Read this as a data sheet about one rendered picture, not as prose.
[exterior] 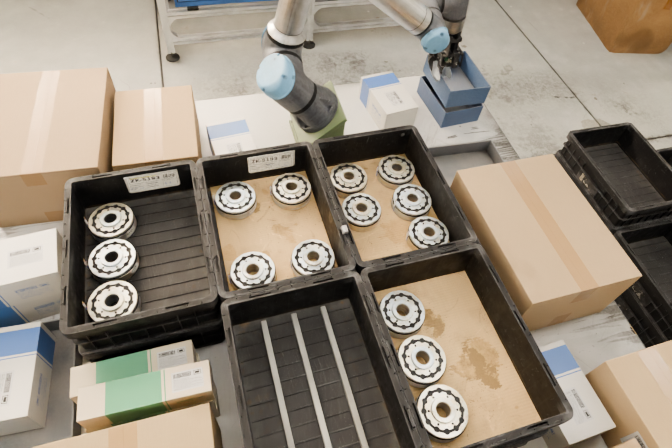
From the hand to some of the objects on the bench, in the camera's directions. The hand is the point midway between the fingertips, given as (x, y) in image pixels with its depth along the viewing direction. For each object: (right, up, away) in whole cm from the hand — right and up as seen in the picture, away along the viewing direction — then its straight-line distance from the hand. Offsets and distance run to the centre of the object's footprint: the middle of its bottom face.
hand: (437, 76), depth 166 cm
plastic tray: (+6, -34, -8) cm, 36 cm away
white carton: (+16, -88, -50) cm, 103 cm away
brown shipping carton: (-87, -29, -14) cm, 93 cm away
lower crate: (-80, -63, -40) cm, 109 cm away
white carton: (-104, -82, -58) cm, 144 cm away
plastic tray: (-101, -83, -58) cm, 143 cm away
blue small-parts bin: (+6, -8, +13) cm, 16 cm away
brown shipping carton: (+37, -95, -53) cm, 115 cm away
